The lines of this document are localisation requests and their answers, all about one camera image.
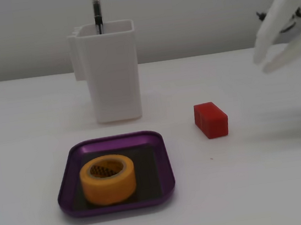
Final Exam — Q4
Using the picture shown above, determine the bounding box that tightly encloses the clear black ballpoint pen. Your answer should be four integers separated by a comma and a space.
91, 0, 106, 36

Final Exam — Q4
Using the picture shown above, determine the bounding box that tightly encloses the purple metal tray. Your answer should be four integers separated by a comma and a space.
50, 128, 179, 221

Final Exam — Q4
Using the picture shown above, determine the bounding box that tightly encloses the red rectangular block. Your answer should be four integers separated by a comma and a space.
193, 100, 231, 142

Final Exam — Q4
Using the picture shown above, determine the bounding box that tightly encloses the white plastic pen holder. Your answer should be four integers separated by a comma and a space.
65, 18, 147, 128

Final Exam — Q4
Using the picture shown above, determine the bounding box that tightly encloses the yellow tape roll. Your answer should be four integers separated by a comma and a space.
78, 152, 140, 209

